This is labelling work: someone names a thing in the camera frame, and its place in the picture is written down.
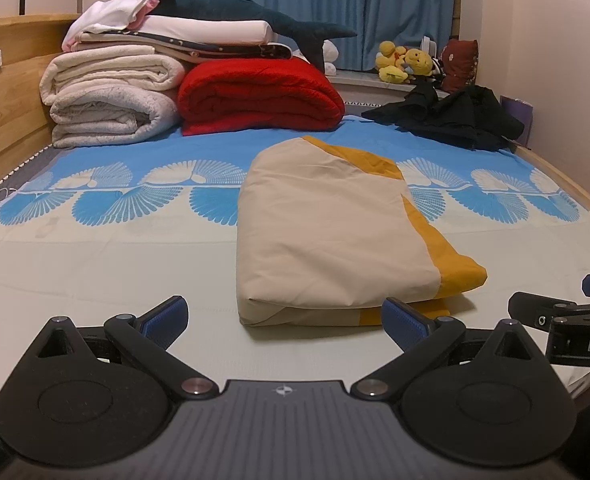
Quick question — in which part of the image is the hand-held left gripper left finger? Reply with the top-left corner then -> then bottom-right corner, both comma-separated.
22,296 -> 221,402

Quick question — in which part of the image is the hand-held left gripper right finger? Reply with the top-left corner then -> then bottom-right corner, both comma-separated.
350,297 -> 546,402

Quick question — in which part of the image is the beige and yellow jacket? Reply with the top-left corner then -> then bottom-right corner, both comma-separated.
236,136 -> 489,329

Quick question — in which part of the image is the black clothes pile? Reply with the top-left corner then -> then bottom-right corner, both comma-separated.
361,82 -> 526,152

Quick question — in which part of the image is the purple box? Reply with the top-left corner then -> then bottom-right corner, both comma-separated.
500,95 -> 534,149

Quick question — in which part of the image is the white fleece folded blanket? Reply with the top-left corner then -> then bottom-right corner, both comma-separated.
50,90 -> 182,149
40,45 -> 187,108

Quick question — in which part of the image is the white window sill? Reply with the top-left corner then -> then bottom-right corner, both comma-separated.
325,70 -> 451,107

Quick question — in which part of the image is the red folded blanket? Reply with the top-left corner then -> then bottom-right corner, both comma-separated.
177,57 -> 346,137

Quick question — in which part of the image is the yellow plush toy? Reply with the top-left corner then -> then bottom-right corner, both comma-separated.
375,41 -> 412,85
402,48 -> 433,81

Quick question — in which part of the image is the white plush toy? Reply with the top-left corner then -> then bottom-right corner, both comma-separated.
322,40 -> 340,77

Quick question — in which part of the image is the white folded sheet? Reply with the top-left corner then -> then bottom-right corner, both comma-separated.
82,15 -> 278,46

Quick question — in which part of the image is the pink and white cloth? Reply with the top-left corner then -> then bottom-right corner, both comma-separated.
62,0 -> 161,52

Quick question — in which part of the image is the dark teal shark plush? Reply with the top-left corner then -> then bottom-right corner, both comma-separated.
150,0 -> 358,74

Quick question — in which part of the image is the blue curtain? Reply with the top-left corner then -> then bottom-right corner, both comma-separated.
237,0 -> 459,73

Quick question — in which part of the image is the wooden bed frame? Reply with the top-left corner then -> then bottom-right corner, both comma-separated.
0,14 -> 590,241

